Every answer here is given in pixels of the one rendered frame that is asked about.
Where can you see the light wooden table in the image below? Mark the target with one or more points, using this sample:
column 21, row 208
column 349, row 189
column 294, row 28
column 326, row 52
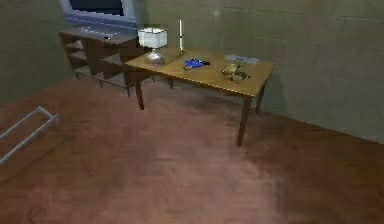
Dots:
column 206, row 75

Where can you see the blue flat object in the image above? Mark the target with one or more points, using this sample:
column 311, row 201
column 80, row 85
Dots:
column 194, row 63

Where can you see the white candle on holder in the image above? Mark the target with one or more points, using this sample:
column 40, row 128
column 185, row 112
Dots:
column 181, row 35

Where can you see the white table lamp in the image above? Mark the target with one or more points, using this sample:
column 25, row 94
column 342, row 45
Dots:
column 153, row 41

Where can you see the dark brown shelf unit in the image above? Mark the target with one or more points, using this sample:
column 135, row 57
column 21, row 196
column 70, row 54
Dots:
column 96, row 55

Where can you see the grey television set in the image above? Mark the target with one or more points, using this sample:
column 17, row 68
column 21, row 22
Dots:
column 100, row 15

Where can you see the grey metal frame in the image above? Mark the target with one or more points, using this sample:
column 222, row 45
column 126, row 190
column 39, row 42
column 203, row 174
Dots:
column 26, row 130

